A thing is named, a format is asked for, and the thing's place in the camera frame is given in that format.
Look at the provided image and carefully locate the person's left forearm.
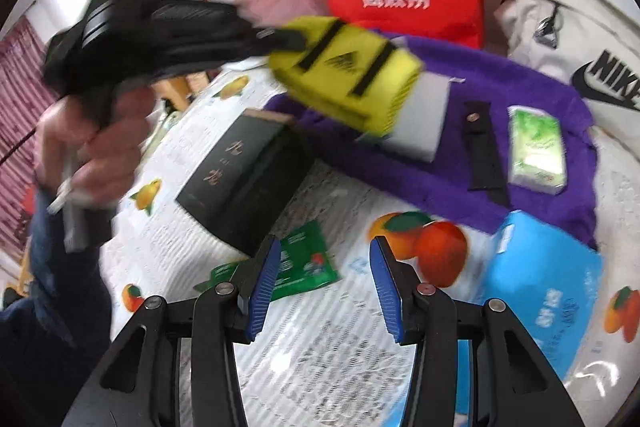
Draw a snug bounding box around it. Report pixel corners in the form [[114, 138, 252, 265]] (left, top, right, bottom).
[[0, 187, 113, 408]]

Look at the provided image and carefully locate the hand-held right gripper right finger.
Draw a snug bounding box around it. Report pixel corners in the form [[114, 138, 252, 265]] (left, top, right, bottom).
[[369, 235, 583, 427]]

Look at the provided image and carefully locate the green snack packet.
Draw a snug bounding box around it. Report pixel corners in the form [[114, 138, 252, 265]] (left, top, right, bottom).
[[194, 221, 341, 295]]

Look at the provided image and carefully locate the purple towel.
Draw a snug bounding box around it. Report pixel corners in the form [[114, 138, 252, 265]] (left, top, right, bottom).
[[264, 34, 600, 250]]

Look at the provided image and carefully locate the pink striped cloth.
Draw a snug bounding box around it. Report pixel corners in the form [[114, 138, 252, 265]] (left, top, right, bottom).
[[0, 16, 63, 253]]

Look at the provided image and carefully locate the fruit print tablecloth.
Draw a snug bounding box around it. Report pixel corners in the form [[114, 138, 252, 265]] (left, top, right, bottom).
[[97, 57, 640, 427]]

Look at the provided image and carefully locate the yellow Adidas pouch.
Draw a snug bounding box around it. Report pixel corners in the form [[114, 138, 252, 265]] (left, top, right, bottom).
[[267, 14, 466, 165]]

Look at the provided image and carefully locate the person's left hand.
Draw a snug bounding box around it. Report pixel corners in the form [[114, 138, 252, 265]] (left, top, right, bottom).
[[35, 84, 156, 210]]

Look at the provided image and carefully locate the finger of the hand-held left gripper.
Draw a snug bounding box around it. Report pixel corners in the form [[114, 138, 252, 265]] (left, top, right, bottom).
[[250, 27, 307, 55]]

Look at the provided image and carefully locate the black box with gold print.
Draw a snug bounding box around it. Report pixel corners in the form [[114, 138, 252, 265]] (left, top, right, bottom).
[[175, 107, 316, 255]]

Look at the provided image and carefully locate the light grey waist bag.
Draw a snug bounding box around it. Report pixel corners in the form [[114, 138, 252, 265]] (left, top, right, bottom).
[[492, 0, 640, 142]]

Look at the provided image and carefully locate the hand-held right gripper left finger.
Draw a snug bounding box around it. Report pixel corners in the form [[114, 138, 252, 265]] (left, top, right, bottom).
[[62, 234, 282, 427]]

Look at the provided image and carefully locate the green tissue pack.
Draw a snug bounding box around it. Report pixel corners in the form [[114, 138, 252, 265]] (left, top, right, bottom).
[[507, 105, 568, 195]]

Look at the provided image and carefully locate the blue packet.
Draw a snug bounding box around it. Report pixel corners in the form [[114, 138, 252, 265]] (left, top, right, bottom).
[[400, 209, 605, 427]]

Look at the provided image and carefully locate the wooden chair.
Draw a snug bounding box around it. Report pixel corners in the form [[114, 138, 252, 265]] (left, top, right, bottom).
[[150, 74, 211, 112]]

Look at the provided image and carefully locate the black strap with metal stud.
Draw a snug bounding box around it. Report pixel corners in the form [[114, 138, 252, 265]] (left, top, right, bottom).
[[462, 101, 511, 209]]

